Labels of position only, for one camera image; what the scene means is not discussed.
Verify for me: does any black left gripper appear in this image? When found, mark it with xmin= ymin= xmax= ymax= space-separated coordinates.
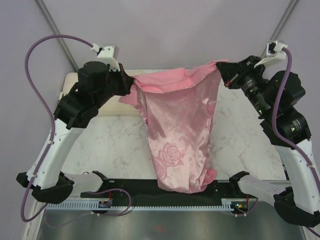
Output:
xmin=94 ymin=63 xmax=135 ymax=109

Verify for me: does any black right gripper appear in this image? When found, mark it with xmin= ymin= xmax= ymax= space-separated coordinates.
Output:
xmin=217 ymin=54 xmax=272 ymax=117

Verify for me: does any cream pillow with bear print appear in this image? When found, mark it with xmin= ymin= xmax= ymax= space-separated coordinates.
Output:
xmin=59 ymin=71 xmax=141 ymax=117

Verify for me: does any pink satin pillowcase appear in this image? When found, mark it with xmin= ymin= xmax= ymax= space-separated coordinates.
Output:
xmin=119 ymin=61 xmax=221 ymax=194

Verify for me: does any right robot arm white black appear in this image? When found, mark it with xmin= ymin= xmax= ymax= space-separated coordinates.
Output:
xmin=216 ymin=56 xmax=320 ymax=228

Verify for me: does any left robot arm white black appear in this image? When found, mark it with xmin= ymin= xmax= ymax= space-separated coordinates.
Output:
xmin=16 ymin=61 xmax=134 ymax=204

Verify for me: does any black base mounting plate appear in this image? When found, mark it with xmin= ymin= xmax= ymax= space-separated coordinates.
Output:
xmin=79 ymin=177 xmax=260 ymax=207

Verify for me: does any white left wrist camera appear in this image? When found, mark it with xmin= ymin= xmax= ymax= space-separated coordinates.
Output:
xmin=90 ymin=43 xmax=120 ymax=72

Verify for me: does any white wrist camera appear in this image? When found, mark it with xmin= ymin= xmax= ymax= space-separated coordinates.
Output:
xmin=90 ymin=43 xmax=120 ymax=72
xmin=254 ymin=40 xmax=288 ymax=68

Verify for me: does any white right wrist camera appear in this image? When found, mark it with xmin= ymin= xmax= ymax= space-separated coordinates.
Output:
xmin=254 ymin=40 xmax=288 ymax=68

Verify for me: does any right aluminium frame post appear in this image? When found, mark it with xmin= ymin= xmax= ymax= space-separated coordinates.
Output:
xmin=269 ymin=0 xmax=301 ymax=43

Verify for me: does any aluminium frame post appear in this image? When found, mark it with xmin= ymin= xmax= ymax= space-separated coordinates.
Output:
xmin=33 ymin=0 xmax=78 ymax=72
xmin=269 ymin=0 xmax=301 ymax=43

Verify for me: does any left aluminium frame post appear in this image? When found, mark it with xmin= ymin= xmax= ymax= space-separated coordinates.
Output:
xmin=33 ymin=0 xmax=78 ymax=72

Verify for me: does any white slotted cable duct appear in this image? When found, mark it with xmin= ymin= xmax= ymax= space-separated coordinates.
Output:
xmin=45 ymin=198 xmax=238 ymax=211

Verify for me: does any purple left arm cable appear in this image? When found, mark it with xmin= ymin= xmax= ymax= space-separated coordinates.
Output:
xmin=20 ymin=34 xmax=94 ymax=223

